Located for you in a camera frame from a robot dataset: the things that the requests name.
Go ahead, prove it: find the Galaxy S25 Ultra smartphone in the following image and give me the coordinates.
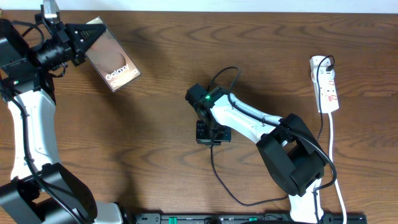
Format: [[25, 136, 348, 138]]
[[86, 17, 141, 91]]

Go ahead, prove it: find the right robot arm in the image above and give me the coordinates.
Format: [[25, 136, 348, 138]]
[[185, 84, 332, 223]]

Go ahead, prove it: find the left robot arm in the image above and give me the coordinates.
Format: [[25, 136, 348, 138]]
[[1, 15, 126, 223]]

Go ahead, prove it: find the white power strip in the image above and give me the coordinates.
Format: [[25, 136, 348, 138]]
[[310, 55, 339, 114]]

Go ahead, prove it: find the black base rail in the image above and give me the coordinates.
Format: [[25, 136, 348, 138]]
[[134, 213, 368, 224]]

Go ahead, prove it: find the white power strip cord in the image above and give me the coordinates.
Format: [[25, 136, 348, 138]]
[[327, 112, 348, 224]]

